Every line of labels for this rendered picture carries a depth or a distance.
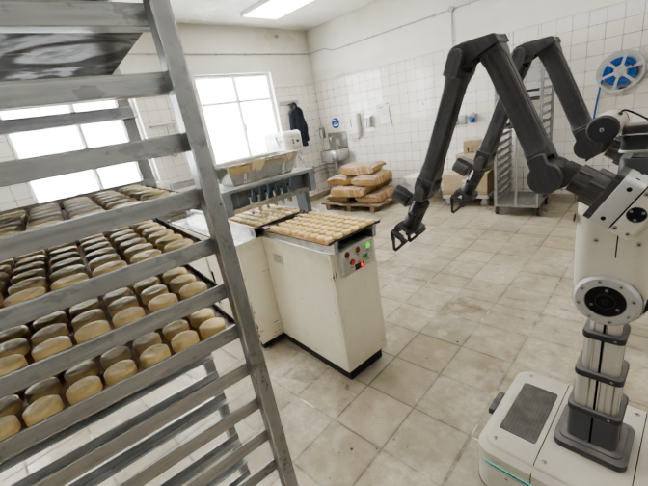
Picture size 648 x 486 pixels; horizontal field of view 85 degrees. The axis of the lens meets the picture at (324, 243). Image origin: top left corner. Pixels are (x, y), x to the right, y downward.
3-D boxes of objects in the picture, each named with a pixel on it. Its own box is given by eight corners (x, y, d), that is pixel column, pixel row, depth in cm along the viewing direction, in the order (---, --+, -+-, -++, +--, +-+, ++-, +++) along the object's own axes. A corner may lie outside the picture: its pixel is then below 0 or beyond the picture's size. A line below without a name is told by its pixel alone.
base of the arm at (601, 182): (632, 168, 81) (595, 209, 89) (596, 151, 85) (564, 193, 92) (626, 176, 75) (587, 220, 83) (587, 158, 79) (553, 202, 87)
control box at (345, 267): (339, 275, 188) (336, 252, 184) (369, 259, 202) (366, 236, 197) (344, 277, 186) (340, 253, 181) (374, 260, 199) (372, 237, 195)
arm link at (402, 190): (425, 188, 111) (440, 182, 116) (396, 172, 116) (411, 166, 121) (413, 219, 118) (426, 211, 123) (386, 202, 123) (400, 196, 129)
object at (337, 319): (284, 341, 261) (257, 228, 231) (319, 320, 280) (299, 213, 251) (351, 385, 208) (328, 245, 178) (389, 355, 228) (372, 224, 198)
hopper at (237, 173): (212, 187, 238) (206, 167, 233) (280, 170, 270) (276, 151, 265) (231, 189, 216) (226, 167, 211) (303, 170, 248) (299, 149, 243)
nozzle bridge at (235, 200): (213, 238, 246) (200, 190, 234) (295, 209, 287) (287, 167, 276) (234, 246, 221) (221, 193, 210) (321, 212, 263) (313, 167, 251)
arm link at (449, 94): (467, 50, 88) (485, 50, 95) (445, 46, 91) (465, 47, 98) (423, 202, 112) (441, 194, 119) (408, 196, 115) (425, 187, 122)
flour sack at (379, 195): (377, 204, 542) (376, 195, 537) (355, 203, 569) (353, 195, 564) (399, 193, 592) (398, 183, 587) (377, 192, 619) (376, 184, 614)
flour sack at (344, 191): (329, 198, 590) (327, 187, 584) (343, 191, 619) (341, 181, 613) (364, 198, 544) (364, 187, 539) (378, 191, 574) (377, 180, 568)
